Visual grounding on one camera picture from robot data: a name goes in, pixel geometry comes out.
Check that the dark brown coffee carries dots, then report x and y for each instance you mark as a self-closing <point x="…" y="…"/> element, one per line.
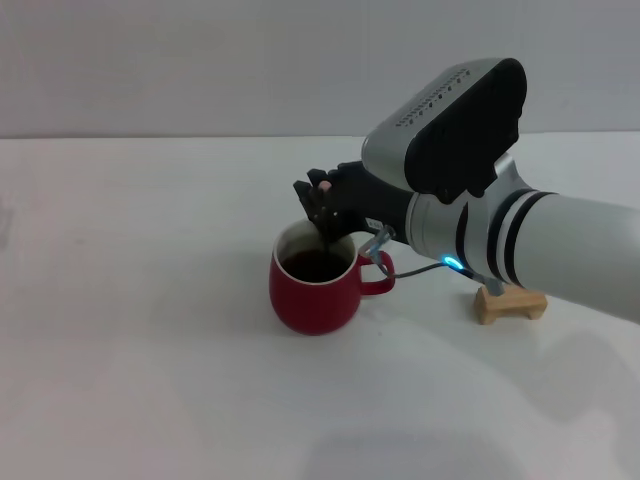
<point x="310" y="267"/>

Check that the light wooden spoon rest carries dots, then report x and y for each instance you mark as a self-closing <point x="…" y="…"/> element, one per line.
<point x="505" y="305"/>

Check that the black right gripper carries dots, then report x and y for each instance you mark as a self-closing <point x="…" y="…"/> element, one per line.
<point x="370" y="205"/>

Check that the red ceramic mug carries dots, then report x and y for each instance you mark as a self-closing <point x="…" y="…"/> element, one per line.
<point x="315" y="305"/>

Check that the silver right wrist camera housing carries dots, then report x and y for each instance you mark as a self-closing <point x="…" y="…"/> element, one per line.
<point x="450" y="135"/>

